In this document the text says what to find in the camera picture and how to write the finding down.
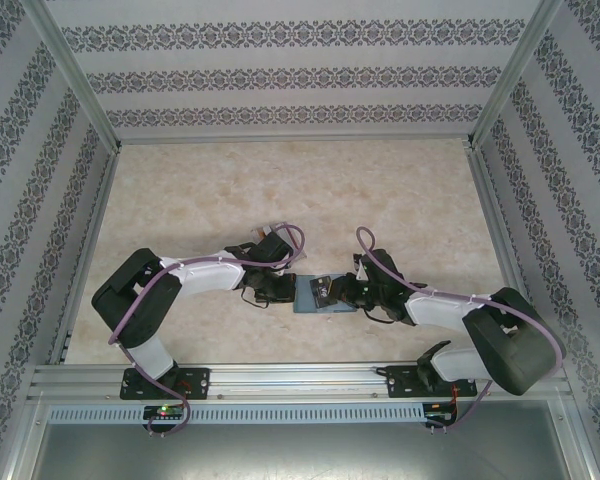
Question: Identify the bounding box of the teal card holder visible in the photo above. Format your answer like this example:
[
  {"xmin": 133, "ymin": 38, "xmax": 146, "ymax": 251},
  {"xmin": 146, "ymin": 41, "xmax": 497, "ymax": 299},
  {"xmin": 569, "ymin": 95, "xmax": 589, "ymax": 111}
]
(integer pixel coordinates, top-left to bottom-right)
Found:
[{"xmin": 293, "ymin": 273, "xmax": 359, "ymax": 315}]

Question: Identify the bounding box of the black VIP card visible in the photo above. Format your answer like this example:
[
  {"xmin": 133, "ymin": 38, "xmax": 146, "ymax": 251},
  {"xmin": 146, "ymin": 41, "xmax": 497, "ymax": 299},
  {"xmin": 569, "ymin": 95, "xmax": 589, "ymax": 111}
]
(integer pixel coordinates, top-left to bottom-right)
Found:
[{"xmin": 310, "ymin": 274, "xmax": 337, "ymax": 309}]

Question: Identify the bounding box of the small controller board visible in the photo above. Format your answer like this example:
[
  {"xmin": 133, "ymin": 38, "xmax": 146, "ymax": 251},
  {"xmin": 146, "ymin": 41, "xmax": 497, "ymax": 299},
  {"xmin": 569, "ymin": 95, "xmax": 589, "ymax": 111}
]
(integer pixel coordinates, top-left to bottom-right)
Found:
[
  {"xmin": 426, "ymin": 402, "xmax": 456, "ymax": 426},
  {"xmin": 143, "ymin": 404, "xmax": 186, "ymax": 421}
]

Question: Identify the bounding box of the aluminium mounting rail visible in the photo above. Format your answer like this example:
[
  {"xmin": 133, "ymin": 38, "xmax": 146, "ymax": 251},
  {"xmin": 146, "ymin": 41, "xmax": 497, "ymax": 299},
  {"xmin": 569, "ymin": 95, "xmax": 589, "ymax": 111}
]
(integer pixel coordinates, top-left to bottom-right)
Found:
[{"xmin": 27, "ymin": 362, "xmax": 566, "ymax": 401}]

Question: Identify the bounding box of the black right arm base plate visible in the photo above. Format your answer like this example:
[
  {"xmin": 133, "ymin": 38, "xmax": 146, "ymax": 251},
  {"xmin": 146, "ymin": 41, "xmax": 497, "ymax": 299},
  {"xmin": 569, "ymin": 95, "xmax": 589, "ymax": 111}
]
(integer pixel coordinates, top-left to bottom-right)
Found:
[{"xmin": 387, "ymin": 364, "xmax": 479, "ymax": 400}]

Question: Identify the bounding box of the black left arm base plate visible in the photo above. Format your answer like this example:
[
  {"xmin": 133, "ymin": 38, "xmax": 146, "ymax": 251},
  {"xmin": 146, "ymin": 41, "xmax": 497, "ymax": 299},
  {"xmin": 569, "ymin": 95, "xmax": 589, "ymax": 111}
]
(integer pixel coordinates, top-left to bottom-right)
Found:
[{"xmin": 119, "ymin": 367, "xmax": 212, "ymax": 401}]

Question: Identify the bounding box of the slotted grey cable duct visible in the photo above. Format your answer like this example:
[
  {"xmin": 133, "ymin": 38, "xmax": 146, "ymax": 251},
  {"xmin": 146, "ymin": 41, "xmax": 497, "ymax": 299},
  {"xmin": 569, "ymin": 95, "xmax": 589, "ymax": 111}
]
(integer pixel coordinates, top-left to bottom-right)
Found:
[{"xmin": 47, "ymin": 403, "xmax": 426, "ymax": 424}]

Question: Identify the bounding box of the aluminium side frame rail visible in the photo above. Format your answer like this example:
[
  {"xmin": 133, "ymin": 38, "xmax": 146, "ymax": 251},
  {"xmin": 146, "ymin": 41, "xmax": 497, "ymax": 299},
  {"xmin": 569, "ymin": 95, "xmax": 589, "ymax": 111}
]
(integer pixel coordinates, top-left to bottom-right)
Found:
[
  {"xmin": 467, "ymin": 144, "xmax": 546, "ymax": 359},
  {"xmin": 47, "ymin": 147, "xmax": 124, "ymax": 364}
]

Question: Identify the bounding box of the aluminium rear frame rail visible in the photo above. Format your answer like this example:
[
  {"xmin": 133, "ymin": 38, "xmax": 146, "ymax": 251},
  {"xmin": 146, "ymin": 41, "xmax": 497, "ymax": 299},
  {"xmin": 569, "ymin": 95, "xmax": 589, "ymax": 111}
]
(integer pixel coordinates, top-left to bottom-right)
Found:
[{"xmin": 117, "ymin": 133, "xmax": 474, "ymax": 147}]

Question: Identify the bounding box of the aluminium frame post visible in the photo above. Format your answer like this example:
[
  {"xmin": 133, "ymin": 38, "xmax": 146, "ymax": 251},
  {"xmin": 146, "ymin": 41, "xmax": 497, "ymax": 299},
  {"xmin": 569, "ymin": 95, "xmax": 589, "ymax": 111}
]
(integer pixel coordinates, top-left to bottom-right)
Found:
[
  {"xmin": 467, "ymin": 0, "xmax": 566, "ymax": 149},
  {"xmin": 22, "ymin": 0, "xmax": 124, "ymax": 151}
]

